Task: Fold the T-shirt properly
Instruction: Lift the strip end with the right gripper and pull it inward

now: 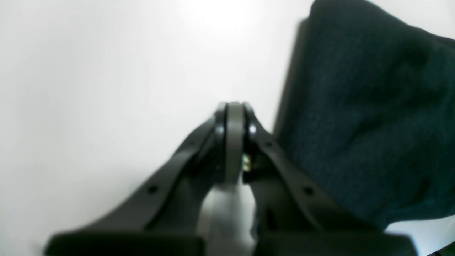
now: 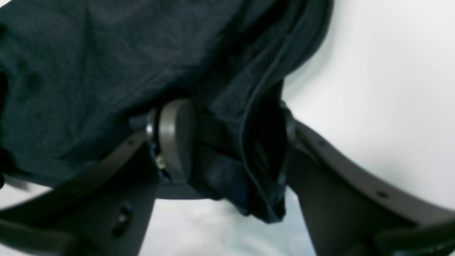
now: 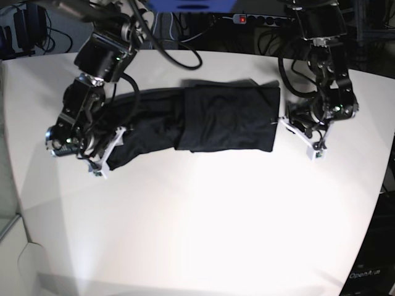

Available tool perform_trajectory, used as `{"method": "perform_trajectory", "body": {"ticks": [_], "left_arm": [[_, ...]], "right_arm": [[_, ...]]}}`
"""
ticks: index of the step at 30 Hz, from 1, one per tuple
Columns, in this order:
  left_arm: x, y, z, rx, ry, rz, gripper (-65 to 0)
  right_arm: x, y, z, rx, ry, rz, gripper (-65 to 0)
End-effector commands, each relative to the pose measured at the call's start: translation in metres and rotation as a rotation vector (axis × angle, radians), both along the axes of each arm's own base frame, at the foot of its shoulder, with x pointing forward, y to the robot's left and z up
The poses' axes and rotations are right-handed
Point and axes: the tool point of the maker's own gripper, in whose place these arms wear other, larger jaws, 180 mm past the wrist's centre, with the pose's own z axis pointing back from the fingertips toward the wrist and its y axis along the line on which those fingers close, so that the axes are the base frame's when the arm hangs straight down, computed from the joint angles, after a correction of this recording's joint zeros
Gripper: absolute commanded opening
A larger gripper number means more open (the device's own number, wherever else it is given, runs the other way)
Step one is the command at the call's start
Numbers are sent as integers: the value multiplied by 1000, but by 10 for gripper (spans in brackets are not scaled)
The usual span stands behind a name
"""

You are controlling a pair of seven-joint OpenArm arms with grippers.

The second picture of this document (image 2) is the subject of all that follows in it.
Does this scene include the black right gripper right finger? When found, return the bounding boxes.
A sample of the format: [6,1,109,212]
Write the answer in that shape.
[281,102,455,256]

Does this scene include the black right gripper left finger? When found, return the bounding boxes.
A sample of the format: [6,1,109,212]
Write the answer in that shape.
[1,99,196,256]

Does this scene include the black long-sleeve T-shirt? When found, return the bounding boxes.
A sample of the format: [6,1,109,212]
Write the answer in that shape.
[1,0,333,223]

